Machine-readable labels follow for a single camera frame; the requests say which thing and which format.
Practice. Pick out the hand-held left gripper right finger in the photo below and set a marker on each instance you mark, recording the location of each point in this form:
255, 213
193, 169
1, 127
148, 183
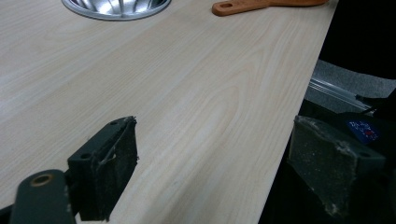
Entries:
327, 168

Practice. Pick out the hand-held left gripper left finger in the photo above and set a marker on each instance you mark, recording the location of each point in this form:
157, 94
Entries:
102, 168

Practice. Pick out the blue label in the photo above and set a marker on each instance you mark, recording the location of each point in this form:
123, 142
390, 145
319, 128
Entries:
363, 130

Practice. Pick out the steel bowl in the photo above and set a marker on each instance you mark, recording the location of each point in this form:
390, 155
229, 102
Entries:
116, 8

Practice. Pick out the aluminium rail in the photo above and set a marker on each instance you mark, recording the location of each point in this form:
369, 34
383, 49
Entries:
339, 93

